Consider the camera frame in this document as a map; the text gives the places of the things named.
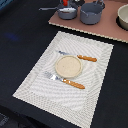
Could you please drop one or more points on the red toy tomato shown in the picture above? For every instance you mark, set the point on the red toy tomato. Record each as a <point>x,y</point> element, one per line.
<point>65,2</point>

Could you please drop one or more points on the grey frying pan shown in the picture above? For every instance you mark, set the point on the grey frying pan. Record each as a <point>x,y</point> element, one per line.
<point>66,15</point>

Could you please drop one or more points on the beige round plate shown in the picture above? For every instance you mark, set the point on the beige round plate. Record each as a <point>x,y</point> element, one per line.
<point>68,66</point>

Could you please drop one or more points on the beige woven placemat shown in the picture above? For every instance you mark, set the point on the beige woven placemat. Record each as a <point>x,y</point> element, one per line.
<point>74,105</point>

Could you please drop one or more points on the grey cooking pot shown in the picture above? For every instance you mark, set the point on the grey cooking pot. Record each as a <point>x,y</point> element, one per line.
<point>90,13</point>

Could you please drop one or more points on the brown wooden board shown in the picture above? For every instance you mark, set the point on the brown wooden board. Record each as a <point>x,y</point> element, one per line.
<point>106,27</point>

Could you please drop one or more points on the beige bowl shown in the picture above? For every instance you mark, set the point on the beige bowl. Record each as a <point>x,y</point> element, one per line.
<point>123,16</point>

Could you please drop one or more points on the knife with orange handle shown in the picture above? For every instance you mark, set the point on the knife with orange handle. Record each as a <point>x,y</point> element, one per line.
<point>79,56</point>

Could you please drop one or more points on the fork with orange handle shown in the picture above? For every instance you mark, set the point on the fork with orange handle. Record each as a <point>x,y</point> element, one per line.
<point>69,82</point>

